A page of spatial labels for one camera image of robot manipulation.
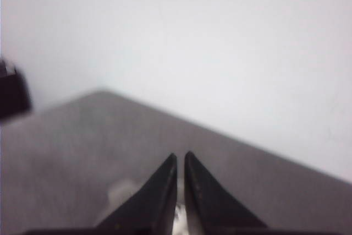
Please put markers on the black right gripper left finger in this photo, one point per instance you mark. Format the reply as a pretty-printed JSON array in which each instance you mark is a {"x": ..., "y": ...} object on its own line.
[{"x": 153, "y": 206}]

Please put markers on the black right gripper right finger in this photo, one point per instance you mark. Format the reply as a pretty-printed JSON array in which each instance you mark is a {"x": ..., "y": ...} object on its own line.
[{"x": 209, "y": 204}]

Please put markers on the black object at edge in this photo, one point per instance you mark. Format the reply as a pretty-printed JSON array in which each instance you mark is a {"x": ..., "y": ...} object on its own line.
[{"x": 15, "y": 97}]

